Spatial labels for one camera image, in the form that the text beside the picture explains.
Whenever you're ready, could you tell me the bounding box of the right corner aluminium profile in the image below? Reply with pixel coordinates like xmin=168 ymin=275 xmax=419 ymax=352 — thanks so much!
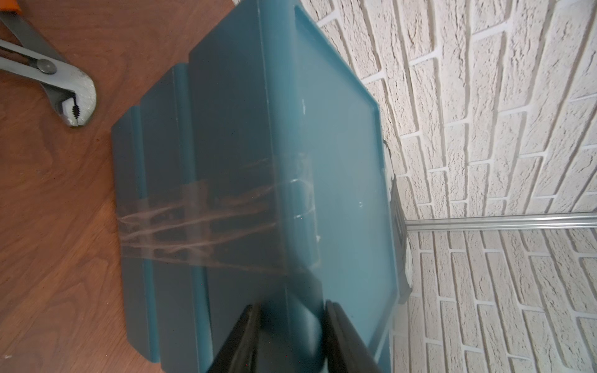
xmin=406 ymin=211 xmax=596 ymax=232

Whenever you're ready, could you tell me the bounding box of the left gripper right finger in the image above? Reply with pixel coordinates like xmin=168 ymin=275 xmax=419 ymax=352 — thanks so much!
xmin=325 ymin=301 xmax=381 ymax=373

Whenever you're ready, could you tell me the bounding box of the teal drawer cabinet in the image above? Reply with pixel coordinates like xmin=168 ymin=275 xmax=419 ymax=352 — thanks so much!
xmin=111 ymin=1 xmax=403 ymax=372

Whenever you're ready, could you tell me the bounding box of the orange handled pipe wrench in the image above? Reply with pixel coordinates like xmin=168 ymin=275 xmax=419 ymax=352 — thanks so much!
xmin=1 ymin=1 xmax=97 ymax=127

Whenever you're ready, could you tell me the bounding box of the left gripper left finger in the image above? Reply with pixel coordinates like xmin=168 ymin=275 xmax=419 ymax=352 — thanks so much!
xmin=208 ymin=304 xmax=261 ymax=373

